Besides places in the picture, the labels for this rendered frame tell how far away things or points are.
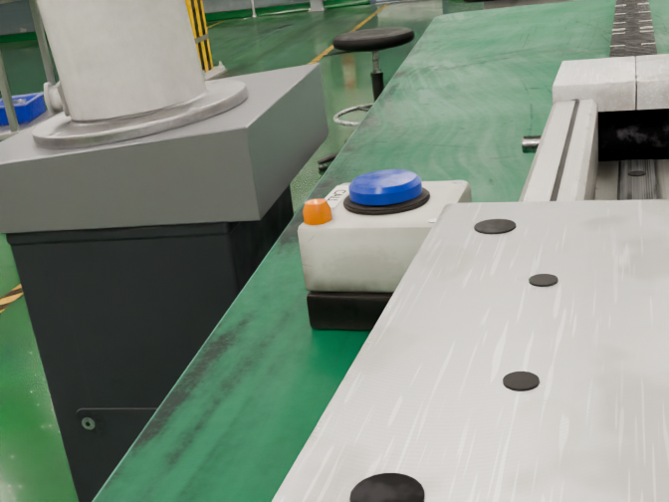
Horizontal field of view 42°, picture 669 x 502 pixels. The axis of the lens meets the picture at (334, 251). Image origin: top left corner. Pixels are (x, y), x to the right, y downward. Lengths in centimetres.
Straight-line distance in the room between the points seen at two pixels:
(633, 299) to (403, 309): 5
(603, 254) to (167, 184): 51
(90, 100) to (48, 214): 10
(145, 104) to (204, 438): 40
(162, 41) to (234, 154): 13
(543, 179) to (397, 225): 8
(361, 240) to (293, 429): 11
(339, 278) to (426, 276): 26
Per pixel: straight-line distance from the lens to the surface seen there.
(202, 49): 702
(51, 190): 73
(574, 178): 41
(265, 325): 49
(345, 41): 367
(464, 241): 22
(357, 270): 45
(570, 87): 57
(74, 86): 76
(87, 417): 82
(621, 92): 57
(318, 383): 42
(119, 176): 70
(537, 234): 23
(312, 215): 45
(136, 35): 73
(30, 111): 460
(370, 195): 46
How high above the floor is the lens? 98
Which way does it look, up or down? 20 degrees down
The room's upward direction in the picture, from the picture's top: 7 degrees counter-clockwise
